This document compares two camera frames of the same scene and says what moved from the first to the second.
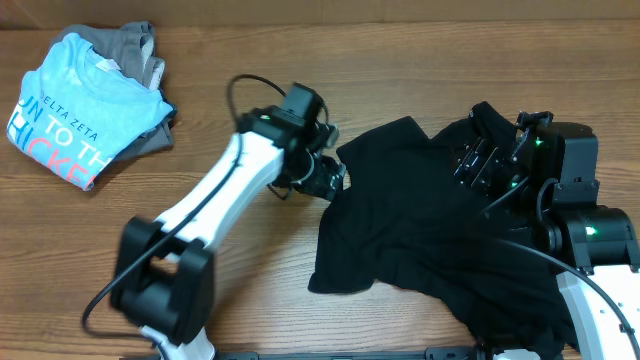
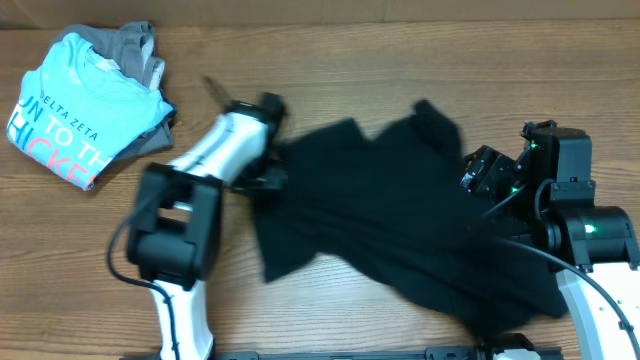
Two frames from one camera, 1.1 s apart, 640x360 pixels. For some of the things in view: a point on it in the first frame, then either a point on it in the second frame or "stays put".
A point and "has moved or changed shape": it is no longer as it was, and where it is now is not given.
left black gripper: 324,181 → 279,182
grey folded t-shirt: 131,49 stays put
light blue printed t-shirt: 78,110 stays put
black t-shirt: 404,219 has moved or changed shape
